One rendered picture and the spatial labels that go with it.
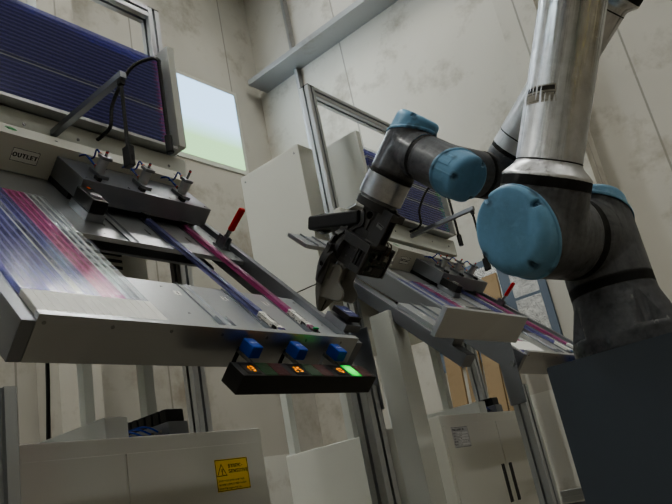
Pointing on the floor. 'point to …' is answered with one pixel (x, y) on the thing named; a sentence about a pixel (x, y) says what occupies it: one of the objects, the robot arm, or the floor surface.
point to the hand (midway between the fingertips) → (320, 301)
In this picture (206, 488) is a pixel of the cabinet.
